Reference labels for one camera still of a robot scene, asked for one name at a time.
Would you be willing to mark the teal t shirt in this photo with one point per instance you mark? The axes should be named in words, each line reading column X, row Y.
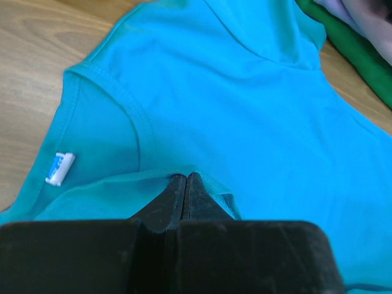
column 234, row 91

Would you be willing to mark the folded green t shirt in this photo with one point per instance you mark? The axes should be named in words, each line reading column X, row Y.
column 373, row 69

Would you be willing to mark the folded lavender t shirt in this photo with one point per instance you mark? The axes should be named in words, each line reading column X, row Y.
column 369, row 18

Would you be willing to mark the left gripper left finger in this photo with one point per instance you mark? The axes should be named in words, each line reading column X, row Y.
column 134, row 255

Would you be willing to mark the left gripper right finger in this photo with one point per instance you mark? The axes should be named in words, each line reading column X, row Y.
column 208, row 251

